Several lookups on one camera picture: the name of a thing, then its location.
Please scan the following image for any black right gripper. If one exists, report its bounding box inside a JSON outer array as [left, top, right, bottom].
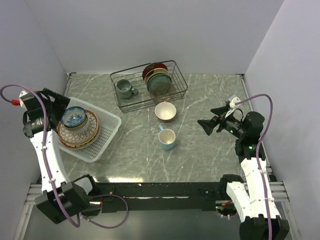
[[197, 105, 247, 139]]

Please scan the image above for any blue speckled bowl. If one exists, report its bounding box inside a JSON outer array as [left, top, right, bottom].
[[60, 106, 88, 131]]

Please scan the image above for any white bottom plate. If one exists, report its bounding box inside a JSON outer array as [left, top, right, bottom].
[[57, 109, 100, 145]]

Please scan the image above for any orange bear plate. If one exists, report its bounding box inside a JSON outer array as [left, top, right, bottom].
[[59, 130, 100, 150]]

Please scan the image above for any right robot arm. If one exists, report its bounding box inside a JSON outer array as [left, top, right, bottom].
[[198, 106, 290, 240]]

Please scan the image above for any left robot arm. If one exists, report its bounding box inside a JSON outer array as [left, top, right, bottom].
[[19, 88, 99, 224]]

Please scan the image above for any white plastic bin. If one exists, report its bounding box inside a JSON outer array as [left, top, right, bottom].
[[59, 97, 122, 163]]

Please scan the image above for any light blue mug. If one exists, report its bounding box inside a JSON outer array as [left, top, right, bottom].
[[158, 125, 176, 151]]

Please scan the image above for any clear pink glass plate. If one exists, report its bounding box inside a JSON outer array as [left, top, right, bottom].
[[150, 83, 176, 99]]

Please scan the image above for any teal plate in rack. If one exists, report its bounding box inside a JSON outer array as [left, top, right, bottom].
[[147, 74, 172, 93]]

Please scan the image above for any grey green mug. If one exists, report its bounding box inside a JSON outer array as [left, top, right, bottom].
[[116, 79, 139, 99]]

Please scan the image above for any cream plate in rack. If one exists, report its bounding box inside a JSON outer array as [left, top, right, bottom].
[[144, 68, 169, 85]]

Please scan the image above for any red plate in rack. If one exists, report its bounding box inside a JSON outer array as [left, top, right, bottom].
[[142, 62, 168, 79]]

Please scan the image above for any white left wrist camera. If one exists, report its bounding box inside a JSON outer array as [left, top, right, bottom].
[[11, 90, 28, 110]]

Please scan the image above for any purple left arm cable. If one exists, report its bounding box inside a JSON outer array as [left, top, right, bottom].
[[0, 84, 81, 228]]

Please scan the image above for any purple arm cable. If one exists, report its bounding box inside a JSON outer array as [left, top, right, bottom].
[[0, 84, 81, 228], [233, 94, 274, 240]]

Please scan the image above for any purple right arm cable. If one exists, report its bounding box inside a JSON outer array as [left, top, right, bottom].
[[233, 94, 274, 240]]

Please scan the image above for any black wire dish rack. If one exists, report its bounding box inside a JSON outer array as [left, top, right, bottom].
[[110, 60, 188, 113]]

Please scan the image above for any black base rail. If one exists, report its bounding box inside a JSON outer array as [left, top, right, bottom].
[[89, 182, 230, 213]]

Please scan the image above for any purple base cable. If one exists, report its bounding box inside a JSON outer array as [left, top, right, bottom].
[[79, 194, 130, 230]]

